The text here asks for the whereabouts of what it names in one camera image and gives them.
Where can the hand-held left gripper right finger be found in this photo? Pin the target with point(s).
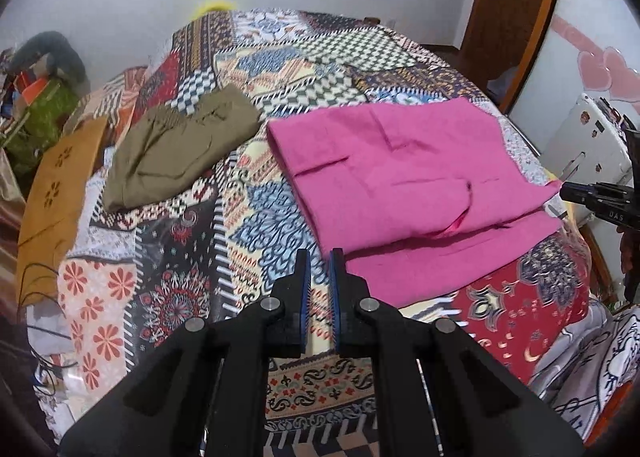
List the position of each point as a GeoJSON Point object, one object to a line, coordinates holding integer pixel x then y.
{"type": "Point", "coordinates": [334, 317]}

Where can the white printed cloth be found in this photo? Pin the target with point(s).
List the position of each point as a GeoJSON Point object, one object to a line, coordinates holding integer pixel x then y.
{"type": "Point", "coordinates": [600, 352]}

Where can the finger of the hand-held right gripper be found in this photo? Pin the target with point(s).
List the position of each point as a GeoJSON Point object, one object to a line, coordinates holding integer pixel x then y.
{"type": "Point", "coordinates": [615, 214]}
{"type": "Point", "coordinates": [590, 191]}

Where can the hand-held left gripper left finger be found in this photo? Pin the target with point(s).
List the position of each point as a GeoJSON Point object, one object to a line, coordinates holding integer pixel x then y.
{"type": "Point", "coordinates": [304, 317]}

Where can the pink heart wall sticker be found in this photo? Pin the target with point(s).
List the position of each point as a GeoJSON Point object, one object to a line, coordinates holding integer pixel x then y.
{"type": "Point", "coordinates": [602, 69]}

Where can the white appliance with stickers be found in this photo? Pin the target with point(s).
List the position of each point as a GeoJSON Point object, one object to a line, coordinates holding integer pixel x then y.
{"type": "Point", "coordinates": [590, 137]}

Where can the green patterned bag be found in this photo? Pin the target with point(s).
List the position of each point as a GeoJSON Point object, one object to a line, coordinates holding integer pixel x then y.
{"type": "Point", "coordinates": [45, 112]}

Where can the olive green pants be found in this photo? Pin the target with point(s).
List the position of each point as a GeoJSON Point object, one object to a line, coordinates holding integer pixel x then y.
{"type": "Point", "coordinates": [165, 157]}

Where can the yellow object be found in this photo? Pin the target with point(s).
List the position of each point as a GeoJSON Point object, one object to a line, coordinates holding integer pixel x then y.
{"type": "Point", "coordinates": [215, 7]}

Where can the pink pants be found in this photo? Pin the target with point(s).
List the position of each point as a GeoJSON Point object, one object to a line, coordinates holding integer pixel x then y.
{"type": "Point", "coordinates": [400, 177]}

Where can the wooden headboard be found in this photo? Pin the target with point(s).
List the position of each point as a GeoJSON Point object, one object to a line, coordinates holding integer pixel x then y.
{"type": "Point", "coordinates": [55, 187]}

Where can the grey plush cushion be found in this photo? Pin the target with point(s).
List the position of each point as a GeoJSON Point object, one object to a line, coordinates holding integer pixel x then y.
{"type": "Point", "coordinates": [50, 44]}

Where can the patchwork printed bedspread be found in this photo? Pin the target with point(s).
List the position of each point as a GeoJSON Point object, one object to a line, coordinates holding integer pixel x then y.
{"type": "Point", "coordinates": [270, 222]}

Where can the orange box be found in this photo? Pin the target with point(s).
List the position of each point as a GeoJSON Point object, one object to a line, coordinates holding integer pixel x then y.
{"type": "Point", "coordinates": [36, 89]}

